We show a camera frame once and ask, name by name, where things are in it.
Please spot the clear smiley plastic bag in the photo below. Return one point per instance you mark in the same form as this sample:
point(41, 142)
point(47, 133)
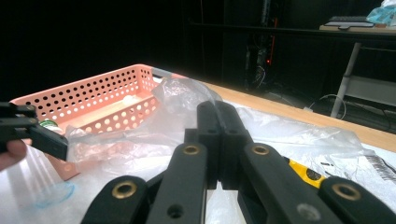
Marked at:
point(280, 130)

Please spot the wooden table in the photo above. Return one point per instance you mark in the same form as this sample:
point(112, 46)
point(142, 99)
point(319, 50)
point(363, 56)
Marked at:
point(311, 116)

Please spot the pale blue plastic bag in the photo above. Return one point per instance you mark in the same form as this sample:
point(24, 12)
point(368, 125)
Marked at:
point(384, 14)

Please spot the white-framed desk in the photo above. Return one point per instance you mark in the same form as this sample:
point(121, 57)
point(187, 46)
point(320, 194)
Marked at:
point(345, 81)

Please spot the pink perforated plastic basket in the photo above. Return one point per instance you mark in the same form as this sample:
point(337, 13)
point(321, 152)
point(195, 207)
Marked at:
point(93, 90)

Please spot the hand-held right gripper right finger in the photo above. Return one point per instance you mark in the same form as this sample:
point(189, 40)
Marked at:
point(233, 133)

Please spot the dark keyboard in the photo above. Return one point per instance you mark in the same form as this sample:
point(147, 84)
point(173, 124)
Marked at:
point(348, 22)

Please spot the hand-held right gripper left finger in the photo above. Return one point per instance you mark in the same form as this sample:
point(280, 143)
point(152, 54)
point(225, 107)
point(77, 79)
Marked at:
point(208, 124)

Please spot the white board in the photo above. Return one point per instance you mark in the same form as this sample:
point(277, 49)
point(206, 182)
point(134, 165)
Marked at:
point(18, 193)

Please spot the green white small bottle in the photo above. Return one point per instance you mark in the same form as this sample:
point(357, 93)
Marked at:
point(49, 124)

